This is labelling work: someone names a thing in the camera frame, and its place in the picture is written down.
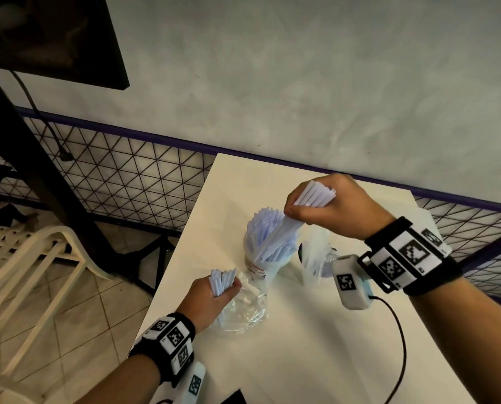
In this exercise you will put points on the white plastic chair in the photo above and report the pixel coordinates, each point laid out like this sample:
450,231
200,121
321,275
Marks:
57,235

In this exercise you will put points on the clear plastic cup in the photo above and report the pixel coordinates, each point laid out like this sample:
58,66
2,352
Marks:
271,269

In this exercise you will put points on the clear plastic bag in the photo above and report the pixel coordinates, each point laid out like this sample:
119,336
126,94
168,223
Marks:
250,307

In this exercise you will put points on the black wall television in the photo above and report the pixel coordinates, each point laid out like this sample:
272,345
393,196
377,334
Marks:
52,37

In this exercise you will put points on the clear acrylic sign stand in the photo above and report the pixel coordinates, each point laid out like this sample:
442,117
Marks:
313,256

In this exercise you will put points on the person's right forearm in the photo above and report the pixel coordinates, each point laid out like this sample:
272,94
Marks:
469,340

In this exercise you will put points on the black flat object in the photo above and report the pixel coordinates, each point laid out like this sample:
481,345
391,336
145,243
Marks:
235,397

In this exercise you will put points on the person's right hand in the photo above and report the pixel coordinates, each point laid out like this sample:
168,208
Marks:
347,210

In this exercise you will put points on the dark round sticker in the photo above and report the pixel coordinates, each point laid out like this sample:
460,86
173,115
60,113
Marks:
301,253

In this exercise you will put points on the bundle of white straws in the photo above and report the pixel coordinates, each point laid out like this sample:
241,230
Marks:
221,279

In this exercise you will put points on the person's left hand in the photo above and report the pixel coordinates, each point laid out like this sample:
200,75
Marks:
200,307

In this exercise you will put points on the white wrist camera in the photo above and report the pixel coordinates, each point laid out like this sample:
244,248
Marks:
351,286
193,384

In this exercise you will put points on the black marker wristband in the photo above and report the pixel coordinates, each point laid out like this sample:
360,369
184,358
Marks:
406,256
166,340

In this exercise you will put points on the handful of white straws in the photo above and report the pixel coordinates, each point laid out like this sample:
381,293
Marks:
313,195

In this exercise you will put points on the dark wooden post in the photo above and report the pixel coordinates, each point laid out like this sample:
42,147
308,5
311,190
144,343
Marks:
40,172

